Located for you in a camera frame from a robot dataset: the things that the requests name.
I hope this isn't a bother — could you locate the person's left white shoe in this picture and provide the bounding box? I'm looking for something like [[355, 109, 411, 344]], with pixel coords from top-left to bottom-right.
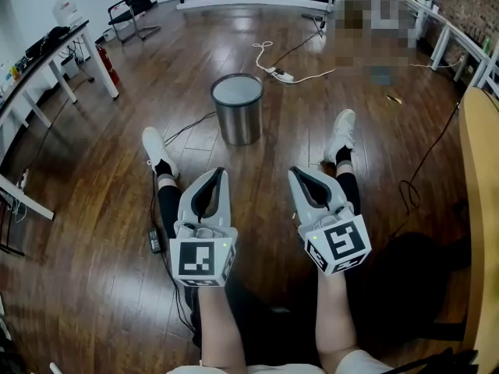
[[141, 126, 179, 179]]

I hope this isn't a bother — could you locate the stainless steel bin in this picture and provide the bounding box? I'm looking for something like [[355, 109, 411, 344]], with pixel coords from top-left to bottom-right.
[[210, 72, 264, 146]]

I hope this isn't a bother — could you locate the person's right white shoe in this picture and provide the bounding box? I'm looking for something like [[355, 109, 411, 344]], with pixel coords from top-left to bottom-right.
[[323, 108, 356, 165]]

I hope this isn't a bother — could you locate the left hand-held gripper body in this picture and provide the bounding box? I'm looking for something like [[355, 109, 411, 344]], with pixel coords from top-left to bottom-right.
[[168, 219, 239, 288]]

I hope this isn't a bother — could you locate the looped black cable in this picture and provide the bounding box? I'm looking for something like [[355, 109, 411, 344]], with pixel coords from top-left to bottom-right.
[[389, 101, 462, 245]]

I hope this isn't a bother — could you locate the red fire extinguisher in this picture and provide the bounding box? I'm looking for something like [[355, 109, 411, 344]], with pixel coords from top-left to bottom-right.
[[94, 43, 120, 86]]

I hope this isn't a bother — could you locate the person's right forearm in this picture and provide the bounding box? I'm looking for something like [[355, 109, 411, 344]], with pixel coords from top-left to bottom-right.
[[314, 273, 359, 372]]

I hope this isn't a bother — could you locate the person's leg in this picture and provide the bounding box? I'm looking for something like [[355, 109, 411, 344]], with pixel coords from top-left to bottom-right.
[[334, 145, 363, 220], [154, 161, 203, 348]]

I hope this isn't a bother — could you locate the low white table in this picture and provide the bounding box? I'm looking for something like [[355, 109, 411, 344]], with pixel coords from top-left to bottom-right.
[[0, 173, 55, 256]]

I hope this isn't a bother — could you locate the black bag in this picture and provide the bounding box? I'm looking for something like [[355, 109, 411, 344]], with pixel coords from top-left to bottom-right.
[[25, 25, 72, 58]]

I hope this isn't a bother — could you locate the yellow wooden table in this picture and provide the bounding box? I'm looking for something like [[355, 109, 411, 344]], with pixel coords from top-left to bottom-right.
[[458, 86, 499, 374]]

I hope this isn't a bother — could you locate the person's white shirt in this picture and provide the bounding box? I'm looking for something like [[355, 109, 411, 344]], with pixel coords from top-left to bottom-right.
[[166, 348, 395, 374]]

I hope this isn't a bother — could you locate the thin black adapter cable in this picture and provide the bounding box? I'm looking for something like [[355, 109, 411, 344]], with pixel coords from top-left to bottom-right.
[[149, 111, 218, 231]]

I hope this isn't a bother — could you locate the white water dispenser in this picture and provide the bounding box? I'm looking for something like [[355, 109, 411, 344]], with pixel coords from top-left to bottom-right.
[[52, 0, 83, 29]]

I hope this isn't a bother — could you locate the person's white shoe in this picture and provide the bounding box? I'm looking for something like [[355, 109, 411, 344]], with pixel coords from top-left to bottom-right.
[[141, 126, 179, 179], [323, 108, 356, 165]]

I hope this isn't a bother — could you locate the black adapter cord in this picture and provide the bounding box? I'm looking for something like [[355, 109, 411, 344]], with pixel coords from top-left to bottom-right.
[[157, 249, 198, 334]]

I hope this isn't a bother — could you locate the white frame table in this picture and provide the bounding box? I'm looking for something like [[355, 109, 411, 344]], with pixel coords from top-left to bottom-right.
[[448, 21, 493, 89], [405, 0, 451, 61]]

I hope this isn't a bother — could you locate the black power adapter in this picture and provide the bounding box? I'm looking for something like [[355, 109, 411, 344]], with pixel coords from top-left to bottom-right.
[[147, 228, 164, 254]]

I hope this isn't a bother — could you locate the person's left forearm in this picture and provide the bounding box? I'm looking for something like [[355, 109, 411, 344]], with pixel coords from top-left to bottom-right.
[[196, 284, 249, 374]]

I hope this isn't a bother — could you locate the person's right leg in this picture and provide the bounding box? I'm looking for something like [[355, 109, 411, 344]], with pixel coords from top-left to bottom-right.
[[334, 145, 363, 220]]

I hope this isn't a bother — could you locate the black seat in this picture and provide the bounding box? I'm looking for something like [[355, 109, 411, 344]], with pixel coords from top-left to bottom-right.
[[224, 274, 319, 365]]

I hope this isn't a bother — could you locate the person's left leg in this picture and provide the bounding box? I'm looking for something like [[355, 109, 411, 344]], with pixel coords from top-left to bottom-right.
[[154, 161, 203, 348]]

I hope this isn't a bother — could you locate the black-topped white table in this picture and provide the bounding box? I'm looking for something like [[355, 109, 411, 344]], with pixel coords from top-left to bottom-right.
[[0, 19, 120, 132]]

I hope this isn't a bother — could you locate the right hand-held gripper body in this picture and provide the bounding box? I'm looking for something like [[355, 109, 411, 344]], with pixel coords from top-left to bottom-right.
[[297, 203, 373, 277]]

